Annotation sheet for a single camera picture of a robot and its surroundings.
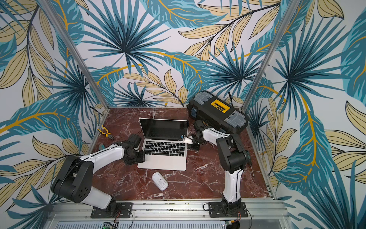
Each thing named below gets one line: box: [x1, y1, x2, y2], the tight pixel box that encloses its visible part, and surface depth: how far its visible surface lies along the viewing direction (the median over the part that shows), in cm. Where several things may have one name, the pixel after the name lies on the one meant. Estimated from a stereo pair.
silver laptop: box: [137, 118, 189, 171], surface depth 96 cm
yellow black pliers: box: [96, 124, 114, 140], surface depth 103 cm
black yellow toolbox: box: [187, 91, 249, 134], surface depth 97 cm
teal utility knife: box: [98, 143, 106, 151], surface depth 97 cm
